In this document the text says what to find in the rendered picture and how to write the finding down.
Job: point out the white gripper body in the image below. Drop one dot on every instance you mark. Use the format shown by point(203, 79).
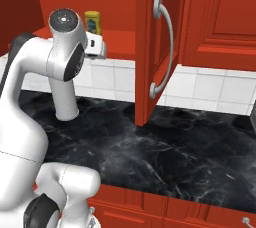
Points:
point(100, 53)

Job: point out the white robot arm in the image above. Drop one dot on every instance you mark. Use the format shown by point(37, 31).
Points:
point(23, 128)

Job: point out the dark red open cabinet door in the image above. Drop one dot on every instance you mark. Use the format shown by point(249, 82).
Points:
point(20, 8)

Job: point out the red closed cabinet door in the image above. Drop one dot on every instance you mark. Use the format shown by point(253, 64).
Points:
point(226, 18)

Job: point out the red drawer front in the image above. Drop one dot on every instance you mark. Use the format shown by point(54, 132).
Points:
point(206, 215)
point(130, 210)

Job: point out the red wall cabinet body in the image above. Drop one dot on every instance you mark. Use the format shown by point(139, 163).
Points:
point(113, 2)

